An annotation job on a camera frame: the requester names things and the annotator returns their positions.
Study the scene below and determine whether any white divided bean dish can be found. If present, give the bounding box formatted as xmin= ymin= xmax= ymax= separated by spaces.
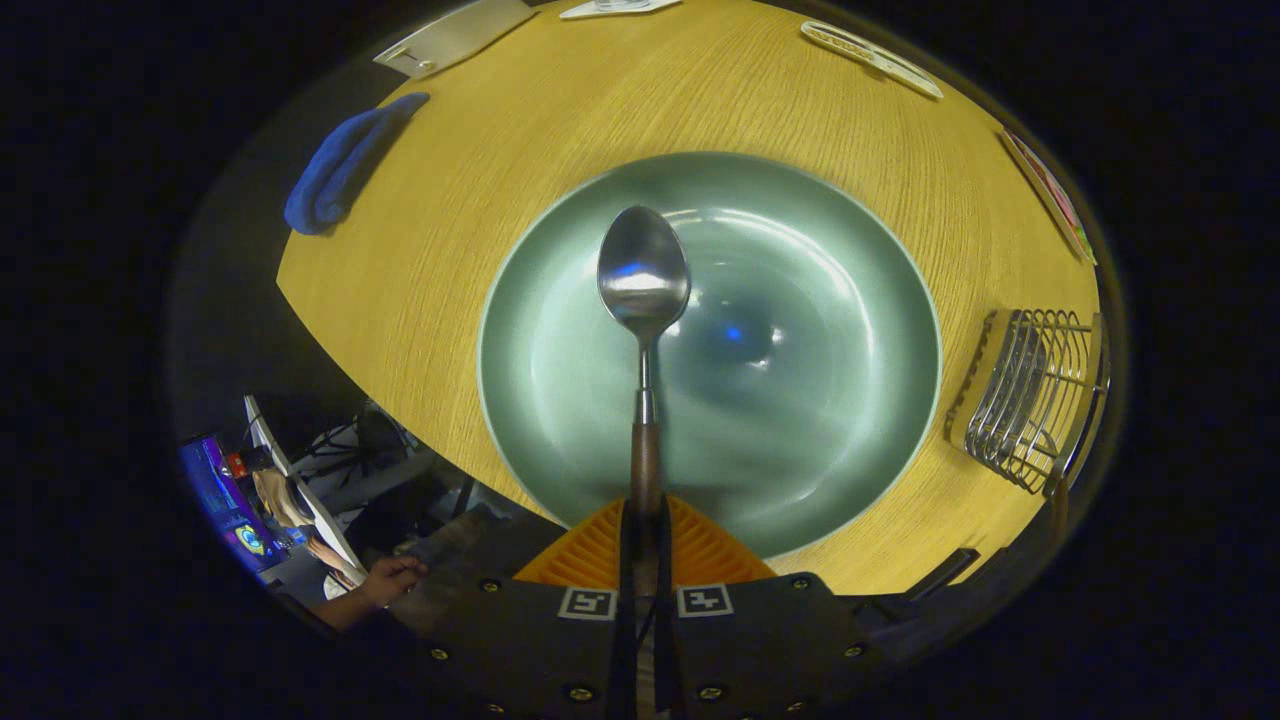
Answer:
xmin=800 ymin=20 xmax=944 ymax=101

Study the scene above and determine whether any black tripod stand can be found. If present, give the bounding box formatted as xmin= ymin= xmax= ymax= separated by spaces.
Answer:
xmin=295 ymin=405 xmax=421 ymax=493

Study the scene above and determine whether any computer screen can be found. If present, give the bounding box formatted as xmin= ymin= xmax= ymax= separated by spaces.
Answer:
xmin=180 ymin=435 xmax=286 ymax=574

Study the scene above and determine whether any small plate with food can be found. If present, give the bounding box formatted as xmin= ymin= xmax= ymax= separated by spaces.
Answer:
xmin=1000 ymin=128 xmax=1098 ymax=266

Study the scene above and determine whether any blue folded cloth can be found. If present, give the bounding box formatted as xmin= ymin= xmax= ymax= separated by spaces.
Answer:
xmin=284 ymin=92 xmax=431 ymax=237

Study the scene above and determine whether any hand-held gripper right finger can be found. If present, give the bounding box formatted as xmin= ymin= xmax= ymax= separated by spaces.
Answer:
xmin=655 ymin=493 xmax=896 ymax=720

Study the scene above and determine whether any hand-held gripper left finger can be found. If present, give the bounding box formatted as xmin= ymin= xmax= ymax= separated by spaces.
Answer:
xmin=400 ymin=495 xmax=641 ymax=720

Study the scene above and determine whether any spoon with wooden handle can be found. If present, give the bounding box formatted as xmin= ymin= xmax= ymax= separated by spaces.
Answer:
xmin=597 ymin=205 xmax=692 ymax=601

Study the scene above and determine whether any white toaster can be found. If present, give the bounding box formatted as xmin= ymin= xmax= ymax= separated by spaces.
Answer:
xmin=373 ymin=0 xmax=538 ymax=79

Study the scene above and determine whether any metal wire rack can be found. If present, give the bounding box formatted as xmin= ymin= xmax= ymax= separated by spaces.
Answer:
xmin=945 ymin=308 xmax=1109 ymax=498

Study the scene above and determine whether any green round plate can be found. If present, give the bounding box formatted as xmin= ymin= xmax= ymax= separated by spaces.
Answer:
xmin=477 ymin=151 xmax=943 ymax=561

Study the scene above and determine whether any white panel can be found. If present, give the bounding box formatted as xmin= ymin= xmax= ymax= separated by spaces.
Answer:
xmin=245 ymin=395 xmax=368 ymax=593

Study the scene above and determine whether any white coaster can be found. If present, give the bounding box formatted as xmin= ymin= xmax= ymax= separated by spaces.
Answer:
xmin=559 ymin=0 xmax=683 ymax=21

